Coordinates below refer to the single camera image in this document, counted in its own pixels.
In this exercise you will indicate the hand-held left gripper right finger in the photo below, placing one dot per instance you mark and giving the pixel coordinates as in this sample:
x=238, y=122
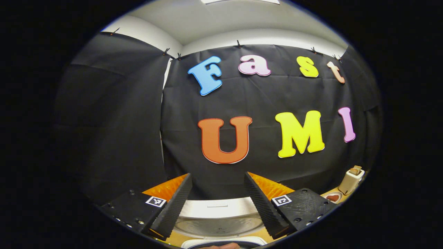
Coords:
x=264, y=207

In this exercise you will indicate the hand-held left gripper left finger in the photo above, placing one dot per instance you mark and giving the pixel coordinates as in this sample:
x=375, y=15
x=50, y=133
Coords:
x=173, y=207

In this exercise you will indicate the white rice cooker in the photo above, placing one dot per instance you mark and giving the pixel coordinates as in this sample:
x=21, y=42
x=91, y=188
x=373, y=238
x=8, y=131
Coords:
x=218, y=207

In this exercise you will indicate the brown meat piece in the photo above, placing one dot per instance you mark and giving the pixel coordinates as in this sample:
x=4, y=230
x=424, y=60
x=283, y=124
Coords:
x=333, y=197

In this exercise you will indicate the white round plate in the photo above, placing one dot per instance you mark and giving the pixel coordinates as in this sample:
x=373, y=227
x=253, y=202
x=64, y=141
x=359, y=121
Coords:
x=337, y=202

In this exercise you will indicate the white toaster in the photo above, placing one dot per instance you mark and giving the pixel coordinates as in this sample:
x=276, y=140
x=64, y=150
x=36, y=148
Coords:
x=349, y=183

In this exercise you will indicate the toast bread slice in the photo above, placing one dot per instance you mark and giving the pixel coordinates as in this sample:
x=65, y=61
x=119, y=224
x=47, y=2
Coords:
x=355, y=170

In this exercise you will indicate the black backdrop cloth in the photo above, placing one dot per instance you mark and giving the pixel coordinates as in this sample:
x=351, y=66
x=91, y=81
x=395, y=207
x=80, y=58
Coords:
x=121, y=121

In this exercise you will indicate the ceiling light panel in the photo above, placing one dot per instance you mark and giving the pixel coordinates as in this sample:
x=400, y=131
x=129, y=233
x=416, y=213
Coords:
x=238, y=1

